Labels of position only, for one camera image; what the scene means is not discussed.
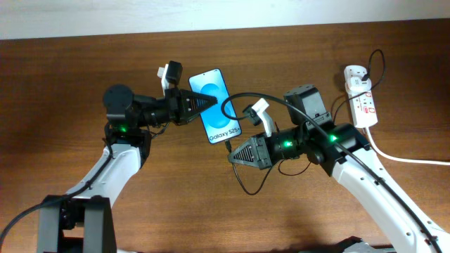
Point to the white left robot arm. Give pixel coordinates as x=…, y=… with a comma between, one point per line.
x=81, y=220

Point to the blue screen Galaxy smartphone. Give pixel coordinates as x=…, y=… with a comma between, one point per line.
x=217, y=126

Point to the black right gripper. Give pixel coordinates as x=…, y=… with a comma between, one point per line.
x=266, y=150

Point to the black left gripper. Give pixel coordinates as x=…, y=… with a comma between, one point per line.
x=181, y=107

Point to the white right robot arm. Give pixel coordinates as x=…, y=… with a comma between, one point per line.
x=299, y=124

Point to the white USB charger plug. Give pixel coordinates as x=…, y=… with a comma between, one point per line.
x=355, y=85

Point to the white power strip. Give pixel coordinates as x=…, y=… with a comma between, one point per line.
x=362, y=105

